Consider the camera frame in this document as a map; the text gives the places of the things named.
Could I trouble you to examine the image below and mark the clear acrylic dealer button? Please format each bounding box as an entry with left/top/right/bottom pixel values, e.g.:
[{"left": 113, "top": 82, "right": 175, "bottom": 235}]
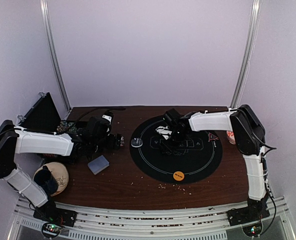
[{"left": 130, "top": 137, "right": 143, "bottom": 148}]

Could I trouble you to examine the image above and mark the red triangular all-in marker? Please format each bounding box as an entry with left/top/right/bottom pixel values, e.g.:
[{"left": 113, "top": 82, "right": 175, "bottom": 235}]
[{"left": 208, "top": 132, "right": 219, "bottom": 142}]

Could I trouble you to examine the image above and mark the yellow big blind button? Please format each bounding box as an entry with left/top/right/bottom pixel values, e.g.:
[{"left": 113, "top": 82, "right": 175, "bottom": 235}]
[{"left": 173, "top": 171, "right": 185, "bottom": 182}]

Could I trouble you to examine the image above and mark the blue cream 10 chip stack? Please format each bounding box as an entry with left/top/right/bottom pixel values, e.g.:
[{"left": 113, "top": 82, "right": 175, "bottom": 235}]
[{"left": 119, "top": 135, "right": 124, "bottom": 147}]

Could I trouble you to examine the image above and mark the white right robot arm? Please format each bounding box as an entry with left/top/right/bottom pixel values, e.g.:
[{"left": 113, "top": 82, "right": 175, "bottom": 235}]
[{"left": 156, "top": 104, "right": 266, "bottom": 201}]

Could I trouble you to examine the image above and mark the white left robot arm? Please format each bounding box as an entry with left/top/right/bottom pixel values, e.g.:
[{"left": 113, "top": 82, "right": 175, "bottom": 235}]
[{"left": 0, "top": 114, "right": 124, "bottom": 222}]

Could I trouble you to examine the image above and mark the blue playing card deck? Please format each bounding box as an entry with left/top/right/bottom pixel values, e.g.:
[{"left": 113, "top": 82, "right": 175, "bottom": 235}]
[{"left": 88, "top": 155, "right": 110, "bottom": 175}]

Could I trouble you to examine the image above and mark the chips row in case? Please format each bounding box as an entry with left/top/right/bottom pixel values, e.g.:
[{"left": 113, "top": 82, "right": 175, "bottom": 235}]
[{"left": 57, "top": 120, "right": 78, "bottom": 134}]

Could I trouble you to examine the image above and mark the round black poker mat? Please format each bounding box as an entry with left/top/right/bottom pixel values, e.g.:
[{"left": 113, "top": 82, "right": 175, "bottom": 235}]
[{"left": 130, "top": 116, "right": 223, "bottom": 184}]

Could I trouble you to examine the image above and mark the red white patterned bowl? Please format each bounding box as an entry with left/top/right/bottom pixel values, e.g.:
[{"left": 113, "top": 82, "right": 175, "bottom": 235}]
[{"left": 226, "top": 131, "right": 236, "bottom": 145}]

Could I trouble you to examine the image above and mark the beige patterned plate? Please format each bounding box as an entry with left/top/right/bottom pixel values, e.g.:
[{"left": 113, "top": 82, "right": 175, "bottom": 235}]
[{"left": 34, "top": 162, "right": 69, "bottom": 197}]

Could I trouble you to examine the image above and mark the black poker set case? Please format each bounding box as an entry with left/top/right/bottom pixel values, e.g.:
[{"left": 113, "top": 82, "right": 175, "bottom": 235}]
[{"left": 17, "top": 91, "right": 86, "bottom": 145}]

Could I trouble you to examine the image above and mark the dark blue mug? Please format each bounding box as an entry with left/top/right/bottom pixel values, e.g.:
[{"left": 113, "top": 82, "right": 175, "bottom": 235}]
[{"left": 33, "top": 165, "right": 59, "bottom": 195}]

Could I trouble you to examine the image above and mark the aluminium frame post right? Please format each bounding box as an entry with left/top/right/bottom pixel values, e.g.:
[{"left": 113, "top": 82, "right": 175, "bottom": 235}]
[{"left": 230, "top": 0, "right": 262, "bottom": 108}]

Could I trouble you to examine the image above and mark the aluminium frame post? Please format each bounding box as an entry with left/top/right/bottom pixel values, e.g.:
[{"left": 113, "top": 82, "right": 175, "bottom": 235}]
[
  {"left": 40, "top": 0, "right": 72, "bottom": 112},
  {"left": 230, "top": 0, "right": 262, "bottom": 108}
]

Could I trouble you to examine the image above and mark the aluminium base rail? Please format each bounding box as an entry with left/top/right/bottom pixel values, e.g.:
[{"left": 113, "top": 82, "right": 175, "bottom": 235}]
[{"left": 5, "top": 197, "right": 296, "bottom": 240}]

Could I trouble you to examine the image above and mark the aluminium frame post left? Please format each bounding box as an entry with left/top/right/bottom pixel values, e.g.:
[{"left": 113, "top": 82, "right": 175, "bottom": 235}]
[{"left": 40, "top": 0, "right": 72, "bottom": 112}]

